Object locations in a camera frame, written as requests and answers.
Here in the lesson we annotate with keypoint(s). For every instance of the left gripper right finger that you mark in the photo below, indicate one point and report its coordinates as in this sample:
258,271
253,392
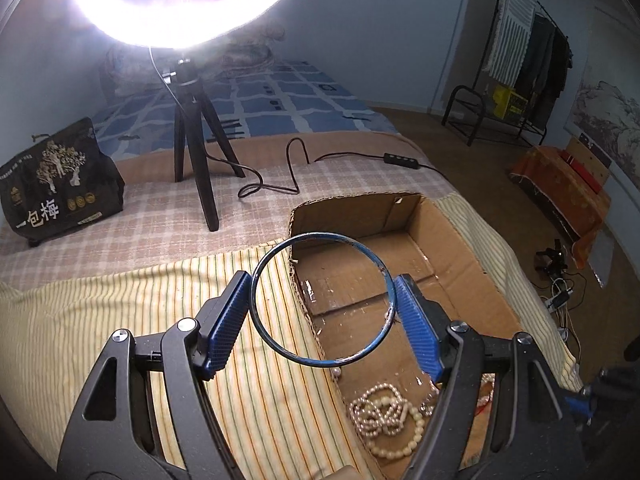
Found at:
531,433

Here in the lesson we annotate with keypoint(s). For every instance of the yellow black box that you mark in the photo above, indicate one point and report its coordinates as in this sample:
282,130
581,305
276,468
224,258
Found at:
509,105

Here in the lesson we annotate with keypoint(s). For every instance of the black clamp on floor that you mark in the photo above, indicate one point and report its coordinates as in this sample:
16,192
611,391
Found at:
551,261

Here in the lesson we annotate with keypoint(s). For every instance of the yellow striped blanket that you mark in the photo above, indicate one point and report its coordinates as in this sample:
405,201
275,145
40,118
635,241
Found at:
273,399

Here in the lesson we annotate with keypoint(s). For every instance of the black printed snack bag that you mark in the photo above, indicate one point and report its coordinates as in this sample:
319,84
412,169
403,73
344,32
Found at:
60,185

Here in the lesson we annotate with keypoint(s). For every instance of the dark hanging clothes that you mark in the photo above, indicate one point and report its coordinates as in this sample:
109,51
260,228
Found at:
542,76

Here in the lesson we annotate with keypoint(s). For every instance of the wall landscape painting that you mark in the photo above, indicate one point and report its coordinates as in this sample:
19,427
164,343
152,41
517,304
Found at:
606,105

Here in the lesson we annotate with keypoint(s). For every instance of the black clothes rack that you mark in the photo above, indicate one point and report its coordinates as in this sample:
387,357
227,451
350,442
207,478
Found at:
469,106

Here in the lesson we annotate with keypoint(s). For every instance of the open cardboard box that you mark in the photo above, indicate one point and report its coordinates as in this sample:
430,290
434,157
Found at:
432,247

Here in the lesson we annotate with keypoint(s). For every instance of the white striped hanging towel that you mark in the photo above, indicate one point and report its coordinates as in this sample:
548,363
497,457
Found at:
509,40

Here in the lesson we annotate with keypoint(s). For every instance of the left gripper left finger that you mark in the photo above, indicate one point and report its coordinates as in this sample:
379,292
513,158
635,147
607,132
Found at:
112,432

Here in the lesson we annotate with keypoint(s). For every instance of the folded floral quilt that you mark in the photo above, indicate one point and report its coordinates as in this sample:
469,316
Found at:
127,70

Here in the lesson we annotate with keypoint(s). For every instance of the blue patterned bed sheet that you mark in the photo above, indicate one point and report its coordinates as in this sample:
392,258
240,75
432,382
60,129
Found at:
286,97

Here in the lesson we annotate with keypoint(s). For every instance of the red strap wristwatch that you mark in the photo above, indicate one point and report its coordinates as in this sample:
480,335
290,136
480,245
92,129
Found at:
486,393

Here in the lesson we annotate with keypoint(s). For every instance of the black tripod stand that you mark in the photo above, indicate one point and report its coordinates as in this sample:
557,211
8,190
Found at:
193,110

